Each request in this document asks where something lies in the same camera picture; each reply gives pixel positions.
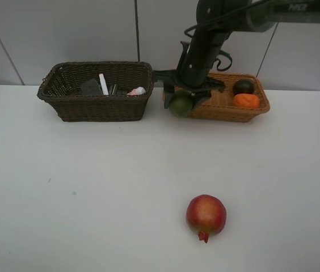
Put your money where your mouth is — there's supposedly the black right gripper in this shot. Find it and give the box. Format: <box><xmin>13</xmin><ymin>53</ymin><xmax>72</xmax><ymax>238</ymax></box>
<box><xmin>154</xmin><ymin>28</ymin><xmax>225</xmax><ymax>110</ymax></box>

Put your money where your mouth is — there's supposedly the green avocado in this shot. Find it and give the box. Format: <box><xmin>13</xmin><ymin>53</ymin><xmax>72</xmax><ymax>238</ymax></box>
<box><xmin>169</xmin><ymin>90</ymin><xmax>193</xmax><ymax>118</ymax></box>

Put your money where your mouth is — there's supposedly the pink bottle white cap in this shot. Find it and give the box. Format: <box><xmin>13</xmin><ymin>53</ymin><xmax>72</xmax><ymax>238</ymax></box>
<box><xmin>127</xmin><ymin>87</ymin><xmax>146</xmax><ymax>96</ymax></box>

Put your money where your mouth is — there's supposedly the dark purple mangosteen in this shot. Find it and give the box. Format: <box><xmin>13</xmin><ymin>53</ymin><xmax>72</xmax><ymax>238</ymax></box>
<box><xmin>232</xmin><ymin>79</ymin><xmax>255</xmax><ymax>96</ymax></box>

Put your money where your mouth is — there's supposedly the orange tangerine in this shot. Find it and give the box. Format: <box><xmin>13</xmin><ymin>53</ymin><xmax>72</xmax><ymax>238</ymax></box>
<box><xmin>233</xmin><ymin>93</ymin><xmax>260</xmax><ymax>109</ymax></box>

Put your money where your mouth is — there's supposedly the dark green pump bottle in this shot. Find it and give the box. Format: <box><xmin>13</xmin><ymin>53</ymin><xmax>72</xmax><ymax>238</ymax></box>
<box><xmin>108</xmin><ymin>84</ymin><xmax>129</xmax><ymax>95</ymax></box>

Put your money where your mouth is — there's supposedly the white marker red cap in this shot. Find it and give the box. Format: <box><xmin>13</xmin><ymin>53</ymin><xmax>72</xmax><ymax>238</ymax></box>
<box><xmin>99</xmin><ymin>74</ymin><xmax>109</xmax><ymax>96</ymax></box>

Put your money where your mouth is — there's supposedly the black whiteboard eraser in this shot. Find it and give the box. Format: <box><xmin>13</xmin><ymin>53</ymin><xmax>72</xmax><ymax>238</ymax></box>
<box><xmin>81</xmin><ymin>79</ymin><xmax>103</xmax><ymax>96</ymax></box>

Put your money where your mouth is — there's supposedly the red pomegranate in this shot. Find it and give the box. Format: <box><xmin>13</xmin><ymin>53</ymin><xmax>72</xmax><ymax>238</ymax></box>
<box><xmin>186</xmin><ymin>194</ymin><xmax>227</xmax><ymax>243</ymax></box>

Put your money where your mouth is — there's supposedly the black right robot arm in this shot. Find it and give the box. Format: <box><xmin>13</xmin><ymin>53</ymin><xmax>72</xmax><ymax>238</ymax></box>
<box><xmin>154</xmin><ymin>1</ymin><xmax>320</xmax><ymax>116</ymax></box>

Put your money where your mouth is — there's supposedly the orange wicker basket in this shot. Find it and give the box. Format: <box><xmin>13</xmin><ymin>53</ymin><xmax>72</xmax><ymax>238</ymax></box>
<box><xmin>175</xmin><ymin>72</ymin><xmax>270</xmax><ymax>122</ymax></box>

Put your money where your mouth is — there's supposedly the dark brown wicker basket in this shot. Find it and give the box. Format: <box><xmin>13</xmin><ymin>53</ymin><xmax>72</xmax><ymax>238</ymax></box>
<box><xmin>37</xmin><ymin>61</ymin><xmax>154</xmax><ymax>122</ymax></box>

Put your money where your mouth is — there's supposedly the black coiled cable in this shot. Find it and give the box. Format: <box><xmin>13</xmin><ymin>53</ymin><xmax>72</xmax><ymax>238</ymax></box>
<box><xmin>180</xmin><ymin>22</ymin><xmax>233</xmax><ymax>72</ymax></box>

